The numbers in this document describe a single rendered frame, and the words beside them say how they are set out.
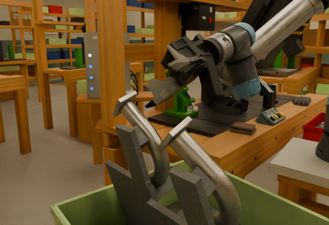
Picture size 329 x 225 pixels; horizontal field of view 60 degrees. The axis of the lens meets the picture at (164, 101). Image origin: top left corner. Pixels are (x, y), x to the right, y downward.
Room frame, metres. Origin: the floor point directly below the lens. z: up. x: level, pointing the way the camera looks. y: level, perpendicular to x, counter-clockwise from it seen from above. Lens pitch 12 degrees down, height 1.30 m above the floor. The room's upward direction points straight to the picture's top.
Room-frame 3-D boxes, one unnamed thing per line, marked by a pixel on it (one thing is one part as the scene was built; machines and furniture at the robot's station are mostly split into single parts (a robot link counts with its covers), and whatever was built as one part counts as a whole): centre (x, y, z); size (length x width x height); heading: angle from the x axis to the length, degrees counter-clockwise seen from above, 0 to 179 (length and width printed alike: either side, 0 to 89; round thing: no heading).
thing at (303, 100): (1.79, -0.88, 0.91); 0.20 x 0.11 x 0.03; 147
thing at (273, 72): (1.70, -0.56, 1.11); 0.39 x 0.16 x 0.03; 48
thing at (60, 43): (8.92, 3.13, 1.12); 3.22 x 0.55 x 2.23; 145
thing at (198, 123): (1.71, -0.44, 0.89); 1.10 x 0.42 x 0.02; 138
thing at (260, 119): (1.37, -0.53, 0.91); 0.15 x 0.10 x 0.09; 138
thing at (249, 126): (1.21, -0.35, 0.91); 0.10 x 0.08 x 0.03; 58
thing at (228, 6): (1.89, -0.24, 1.52); 0.90 x 0.25 x 0.04; 138
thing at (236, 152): (1.52, -0.64, 0.82); 1.50 x 0.14 x 0.15; 138
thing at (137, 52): (1.96, -0.16, 1.23); 1.30 x 0.05 x 0.09; 138
